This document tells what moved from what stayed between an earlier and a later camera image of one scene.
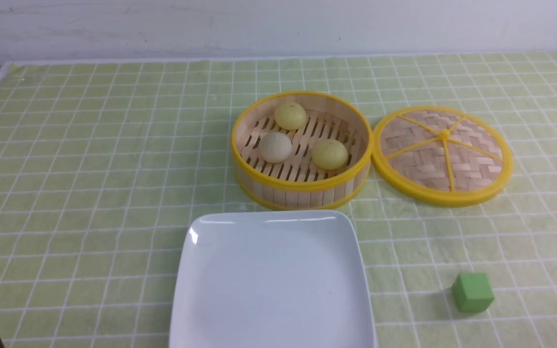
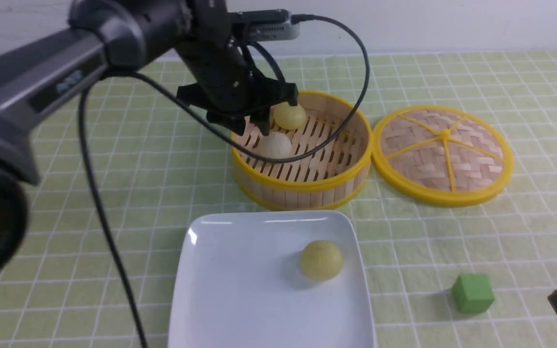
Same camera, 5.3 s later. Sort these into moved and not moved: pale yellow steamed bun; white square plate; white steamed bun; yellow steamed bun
Moved: pale yellow steamed bun
Not moved: white steamed bun; yellow steamed bun; white square plate
